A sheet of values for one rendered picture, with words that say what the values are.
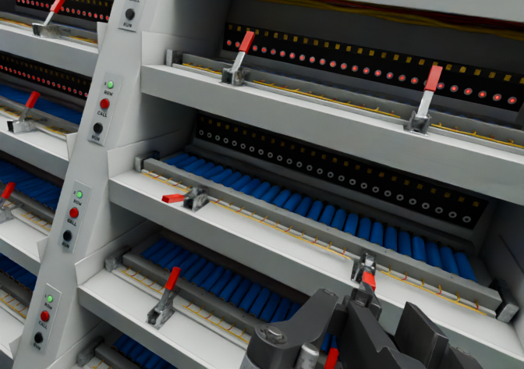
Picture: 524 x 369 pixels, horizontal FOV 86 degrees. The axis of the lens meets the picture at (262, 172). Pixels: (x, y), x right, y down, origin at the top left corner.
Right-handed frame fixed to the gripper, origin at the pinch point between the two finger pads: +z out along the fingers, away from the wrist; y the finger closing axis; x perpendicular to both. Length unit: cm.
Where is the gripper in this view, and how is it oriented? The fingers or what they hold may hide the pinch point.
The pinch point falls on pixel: (388, 324)
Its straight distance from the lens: 23.5
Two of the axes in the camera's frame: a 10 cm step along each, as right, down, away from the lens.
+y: 8.9, 3.3, -3.1
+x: 3.6, -9.3, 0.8
